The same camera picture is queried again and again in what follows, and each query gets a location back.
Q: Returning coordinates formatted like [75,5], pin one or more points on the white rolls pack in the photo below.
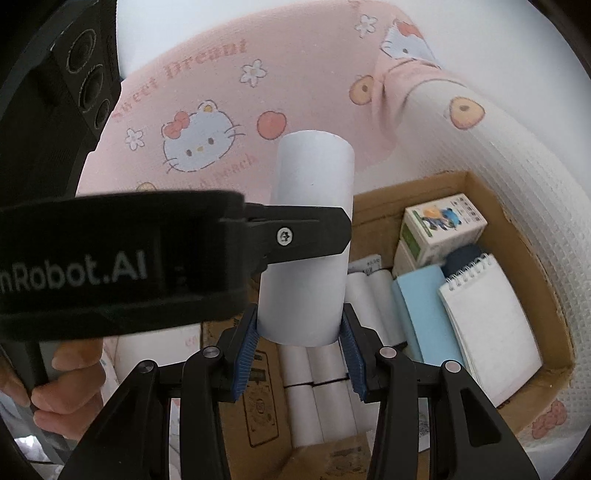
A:
[321,402]

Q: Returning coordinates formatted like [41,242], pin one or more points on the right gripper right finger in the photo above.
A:
[469,439]

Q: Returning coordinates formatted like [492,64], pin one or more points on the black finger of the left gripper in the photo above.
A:
[280,234]

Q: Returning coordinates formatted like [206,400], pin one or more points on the green white carton box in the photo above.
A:
[431,231]

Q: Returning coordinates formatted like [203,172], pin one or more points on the person left hand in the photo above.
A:
[68,405]

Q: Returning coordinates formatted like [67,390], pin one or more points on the light blue book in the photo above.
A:
[429,334]

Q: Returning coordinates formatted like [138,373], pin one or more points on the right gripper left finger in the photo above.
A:
[129,439]

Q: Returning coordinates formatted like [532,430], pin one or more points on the dark blue round object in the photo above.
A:
[461,258]

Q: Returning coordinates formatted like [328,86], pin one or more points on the white spiral notebook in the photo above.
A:
[495,337]

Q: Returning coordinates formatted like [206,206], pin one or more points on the brown cardboard box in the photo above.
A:
[257,429]

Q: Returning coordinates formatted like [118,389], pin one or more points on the white paper roll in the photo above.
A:
[302,290]

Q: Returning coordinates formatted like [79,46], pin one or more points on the pink Hello Kitty sofa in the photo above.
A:
[417,87]

